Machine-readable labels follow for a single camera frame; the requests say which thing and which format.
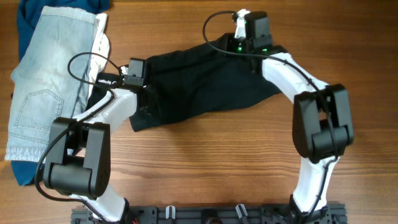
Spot black shorts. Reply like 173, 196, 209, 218
129, 34, 280, 132

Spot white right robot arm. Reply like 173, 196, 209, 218
225, 9, 354, 223

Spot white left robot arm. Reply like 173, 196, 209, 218
35, 85, 145, 223

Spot black garment with white logo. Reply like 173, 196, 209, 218
86, 72, 122, 110

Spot light blue denim jeans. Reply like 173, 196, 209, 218
5, 6, 96, 162

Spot dark blue garment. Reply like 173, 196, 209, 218
11, 0, 111, 186

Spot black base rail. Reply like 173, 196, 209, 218
70, 203, 348, 224

